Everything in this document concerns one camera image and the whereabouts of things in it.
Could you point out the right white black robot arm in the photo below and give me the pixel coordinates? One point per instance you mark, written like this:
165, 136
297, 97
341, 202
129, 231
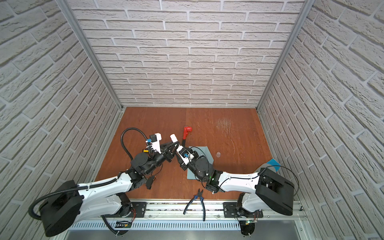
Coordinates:
259, 190

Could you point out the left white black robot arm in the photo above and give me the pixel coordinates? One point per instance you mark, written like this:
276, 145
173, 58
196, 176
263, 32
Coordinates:
72, 203

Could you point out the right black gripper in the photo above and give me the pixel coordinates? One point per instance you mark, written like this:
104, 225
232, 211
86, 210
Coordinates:
184, 166

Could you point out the grey blue work glove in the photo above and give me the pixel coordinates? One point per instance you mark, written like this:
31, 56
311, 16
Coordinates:
272, 165

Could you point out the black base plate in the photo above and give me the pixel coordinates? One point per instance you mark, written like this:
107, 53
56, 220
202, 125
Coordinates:
137, 209
231, 210

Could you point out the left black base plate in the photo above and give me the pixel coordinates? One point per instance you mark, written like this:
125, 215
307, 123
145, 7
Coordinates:
137, 209

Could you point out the aluminium frame rail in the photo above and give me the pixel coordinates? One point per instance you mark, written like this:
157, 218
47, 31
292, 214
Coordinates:
162, 209

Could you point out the small black clip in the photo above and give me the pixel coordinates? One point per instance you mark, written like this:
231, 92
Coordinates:
150, 182

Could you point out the white slotted cable duct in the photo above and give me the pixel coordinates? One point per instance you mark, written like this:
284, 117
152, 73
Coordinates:
162, 225

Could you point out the red black pipe wrench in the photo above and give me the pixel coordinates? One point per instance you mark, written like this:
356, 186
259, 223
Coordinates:
186, 131

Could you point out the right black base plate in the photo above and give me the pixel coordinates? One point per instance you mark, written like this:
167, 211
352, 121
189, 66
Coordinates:
231, 210

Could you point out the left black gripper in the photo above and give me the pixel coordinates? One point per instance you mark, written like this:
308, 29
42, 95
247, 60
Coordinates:
168, 153

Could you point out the white glue stick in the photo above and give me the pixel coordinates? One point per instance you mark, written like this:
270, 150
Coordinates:
175, 141

